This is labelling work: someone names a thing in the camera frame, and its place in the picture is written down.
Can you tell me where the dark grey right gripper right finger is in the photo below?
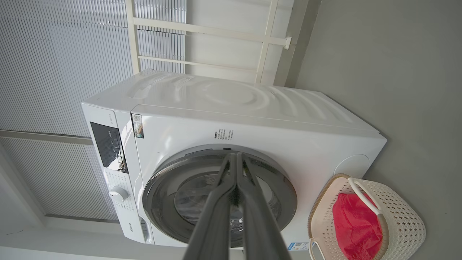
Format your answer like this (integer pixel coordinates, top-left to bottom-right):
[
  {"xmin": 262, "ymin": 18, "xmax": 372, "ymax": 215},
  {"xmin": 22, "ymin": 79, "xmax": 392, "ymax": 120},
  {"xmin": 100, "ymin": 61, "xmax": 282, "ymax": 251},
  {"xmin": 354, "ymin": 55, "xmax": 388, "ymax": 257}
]
[{"xmin": 236, "ymin": 152, "xmax": 292, "ymax": 260}]

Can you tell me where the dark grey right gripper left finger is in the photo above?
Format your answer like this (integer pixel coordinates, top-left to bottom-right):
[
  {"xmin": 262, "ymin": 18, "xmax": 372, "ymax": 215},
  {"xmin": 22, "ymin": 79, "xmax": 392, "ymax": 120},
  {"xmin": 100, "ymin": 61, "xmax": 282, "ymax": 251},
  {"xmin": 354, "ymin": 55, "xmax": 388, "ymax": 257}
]
[{"xmin": 182, "ymin": 152, "xmax": 237, "ymax": 260}]

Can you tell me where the round black glass washer door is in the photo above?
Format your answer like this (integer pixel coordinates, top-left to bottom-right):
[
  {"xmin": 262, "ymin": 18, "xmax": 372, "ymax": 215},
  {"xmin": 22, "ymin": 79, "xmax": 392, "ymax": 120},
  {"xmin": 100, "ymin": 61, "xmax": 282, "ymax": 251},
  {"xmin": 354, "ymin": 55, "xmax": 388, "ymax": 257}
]
[{"xmin": 142, "ymin": 144, "xmax": 298, "ymax": 248}]

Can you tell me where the red garment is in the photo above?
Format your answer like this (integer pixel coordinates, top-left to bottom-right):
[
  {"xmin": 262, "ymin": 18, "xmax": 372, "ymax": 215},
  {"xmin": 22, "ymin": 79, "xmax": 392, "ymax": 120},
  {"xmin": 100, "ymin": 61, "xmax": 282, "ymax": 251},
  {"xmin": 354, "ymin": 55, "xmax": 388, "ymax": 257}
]
[{"xmin": 332, "ymin": 192, "xmax": 383, "ymax": 260}]

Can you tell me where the white front-load washing machine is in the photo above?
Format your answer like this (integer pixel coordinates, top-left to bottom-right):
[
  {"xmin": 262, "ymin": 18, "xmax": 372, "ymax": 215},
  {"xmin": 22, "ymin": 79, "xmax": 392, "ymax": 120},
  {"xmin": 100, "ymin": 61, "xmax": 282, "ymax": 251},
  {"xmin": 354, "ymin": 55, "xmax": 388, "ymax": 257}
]
[{"xmin": 81, "ymin": 69, "xmax": 388, "ymax": 250}]

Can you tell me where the cream perforated laundry basket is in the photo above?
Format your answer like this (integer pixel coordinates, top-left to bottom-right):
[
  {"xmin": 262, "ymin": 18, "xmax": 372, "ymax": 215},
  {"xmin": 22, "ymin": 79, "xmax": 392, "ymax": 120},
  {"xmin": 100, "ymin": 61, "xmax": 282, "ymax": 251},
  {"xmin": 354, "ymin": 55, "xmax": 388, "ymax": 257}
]
[{"xmin": 307, "ymin": 173, "xmax": 427, "ymax": 260}]

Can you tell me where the printed black text label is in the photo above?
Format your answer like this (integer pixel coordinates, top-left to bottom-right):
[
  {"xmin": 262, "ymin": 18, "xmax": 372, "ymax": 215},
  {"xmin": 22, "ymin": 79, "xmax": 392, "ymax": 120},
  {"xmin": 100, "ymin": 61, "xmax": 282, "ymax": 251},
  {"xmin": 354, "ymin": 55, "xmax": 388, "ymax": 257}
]
[{"xmin": 213, "ymin": 129, "xmax": 235, "ymax": 142}]

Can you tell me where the white washer control knob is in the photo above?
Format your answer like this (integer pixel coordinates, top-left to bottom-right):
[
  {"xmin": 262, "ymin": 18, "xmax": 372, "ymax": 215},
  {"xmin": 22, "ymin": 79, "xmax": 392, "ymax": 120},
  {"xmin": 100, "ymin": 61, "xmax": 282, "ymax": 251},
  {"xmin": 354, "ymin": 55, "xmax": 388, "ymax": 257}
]
[{"xmin": 108, "ymin": 186, "xmax": 129, "ymax": 203}]

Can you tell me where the round white filter cover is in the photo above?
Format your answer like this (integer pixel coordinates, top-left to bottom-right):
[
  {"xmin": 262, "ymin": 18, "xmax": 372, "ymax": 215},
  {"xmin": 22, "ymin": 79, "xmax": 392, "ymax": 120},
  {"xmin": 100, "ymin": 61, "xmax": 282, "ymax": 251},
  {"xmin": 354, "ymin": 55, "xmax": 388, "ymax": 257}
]
[{"xmin": 334, "ymin": 154, "xmax": 370, "ymax": 178}]

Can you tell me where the small dark corner sticker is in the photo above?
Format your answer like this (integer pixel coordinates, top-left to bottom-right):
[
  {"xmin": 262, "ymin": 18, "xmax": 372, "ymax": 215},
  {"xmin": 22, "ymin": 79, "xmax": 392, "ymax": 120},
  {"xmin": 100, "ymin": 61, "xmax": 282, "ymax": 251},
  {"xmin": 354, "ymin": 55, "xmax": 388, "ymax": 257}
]
[{"xmin": 131, "ymin": 114, "xmax": 145, "ymax": 139}]

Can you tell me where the black washer control display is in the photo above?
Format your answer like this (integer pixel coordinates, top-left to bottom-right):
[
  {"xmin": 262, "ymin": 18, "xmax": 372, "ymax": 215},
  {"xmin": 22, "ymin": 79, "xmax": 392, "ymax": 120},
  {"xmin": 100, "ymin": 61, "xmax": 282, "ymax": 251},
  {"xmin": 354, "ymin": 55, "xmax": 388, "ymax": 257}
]
[{"xmin": 90, "ymin": 122, "xmax": 129, "ymax": 174}]

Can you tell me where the white metal frame rack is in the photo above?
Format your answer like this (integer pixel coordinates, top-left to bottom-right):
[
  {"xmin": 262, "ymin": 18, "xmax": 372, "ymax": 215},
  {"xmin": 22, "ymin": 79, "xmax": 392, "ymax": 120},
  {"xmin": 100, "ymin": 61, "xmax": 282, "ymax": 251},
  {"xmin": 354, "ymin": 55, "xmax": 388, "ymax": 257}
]
[{"xmin": 125, "ymin": 0, "xmax": 292, "ymax": 86}]

